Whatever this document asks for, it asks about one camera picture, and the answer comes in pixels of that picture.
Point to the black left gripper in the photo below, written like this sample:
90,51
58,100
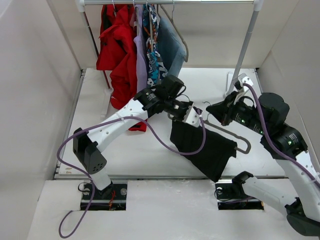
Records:
187,105

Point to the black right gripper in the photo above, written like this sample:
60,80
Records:
224,109

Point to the black trousers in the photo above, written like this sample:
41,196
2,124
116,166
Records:
214,152

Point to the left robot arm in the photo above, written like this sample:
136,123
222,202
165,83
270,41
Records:
88,146

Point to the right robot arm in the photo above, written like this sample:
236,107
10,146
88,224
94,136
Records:
287,147

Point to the grey hanger with denim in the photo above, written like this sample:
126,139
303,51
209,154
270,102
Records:
171,19

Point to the colourful patterned shorts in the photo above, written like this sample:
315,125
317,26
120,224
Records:
156,70

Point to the blue denim shorts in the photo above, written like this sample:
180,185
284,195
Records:
170,47

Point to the lilac garment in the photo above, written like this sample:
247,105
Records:
141,52

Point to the red jacket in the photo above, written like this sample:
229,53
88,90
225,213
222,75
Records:
118,52

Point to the metal clothes rack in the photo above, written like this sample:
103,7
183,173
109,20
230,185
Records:
257,6

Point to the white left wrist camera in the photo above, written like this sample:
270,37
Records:
192,116

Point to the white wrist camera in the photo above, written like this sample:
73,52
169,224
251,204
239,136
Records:
240,83
192,116

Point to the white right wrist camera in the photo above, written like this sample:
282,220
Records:
240,83

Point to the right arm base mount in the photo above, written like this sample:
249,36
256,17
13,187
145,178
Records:
229,198

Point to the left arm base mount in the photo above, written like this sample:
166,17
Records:
116,200

